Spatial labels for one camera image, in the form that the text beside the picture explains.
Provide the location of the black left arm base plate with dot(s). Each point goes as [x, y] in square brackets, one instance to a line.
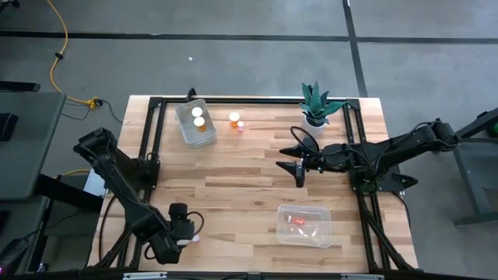
[152, 177]

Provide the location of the clear plastic bin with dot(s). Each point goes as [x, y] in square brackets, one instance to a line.
[321, 218]
[202, 138]

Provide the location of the black aluminium table frame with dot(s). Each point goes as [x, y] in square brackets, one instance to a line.
[272, 100]

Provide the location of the grey desk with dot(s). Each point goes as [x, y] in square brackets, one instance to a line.
[31, 155]

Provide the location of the black box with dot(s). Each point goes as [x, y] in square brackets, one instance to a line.
[8, 126]

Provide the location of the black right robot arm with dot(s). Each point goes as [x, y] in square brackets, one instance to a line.
[408, 142]

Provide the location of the black metal stand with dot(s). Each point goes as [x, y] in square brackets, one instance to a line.
[465, 179]

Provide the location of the green succulent plant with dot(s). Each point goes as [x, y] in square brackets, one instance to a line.
[317, 105]

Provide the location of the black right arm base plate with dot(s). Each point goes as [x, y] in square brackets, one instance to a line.
[393, 186]

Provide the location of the silver bracket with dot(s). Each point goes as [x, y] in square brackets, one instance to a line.
[144, 275]
[362, 277]

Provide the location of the green object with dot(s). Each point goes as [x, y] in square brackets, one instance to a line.
[494, 129]

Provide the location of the white paper sheet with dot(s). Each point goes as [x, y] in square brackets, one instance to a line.
[93, 185]

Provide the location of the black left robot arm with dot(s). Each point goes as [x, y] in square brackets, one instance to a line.
[124, 194]

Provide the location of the white plant pot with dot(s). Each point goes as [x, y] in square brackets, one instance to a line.
[311, 130]

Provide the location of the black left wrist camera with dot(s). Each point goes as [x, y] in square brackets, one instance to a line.
[178, 212]

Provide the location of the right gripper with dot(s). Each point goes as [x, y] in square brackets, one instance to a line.
[315, 159]

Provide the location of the small pink pill bottle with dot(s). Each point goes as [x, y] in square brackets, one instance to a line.
[197, 238]
[240, 125]
[297, 221]

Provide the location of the black bag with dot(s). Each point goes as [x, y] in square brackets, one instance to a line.
[11, 254]

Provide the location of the black flat bar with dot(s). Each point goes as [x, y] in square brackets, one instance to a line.
[19, 86]

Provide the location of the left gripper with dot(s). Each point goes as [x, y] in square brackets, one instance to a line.
[181, 229]

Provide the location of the black desk crossbar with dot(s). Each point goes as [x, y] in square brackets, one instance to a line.
[66, 192]

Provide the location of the small black frame mount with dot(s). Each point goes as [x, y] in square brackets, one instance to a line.
[190, 94]

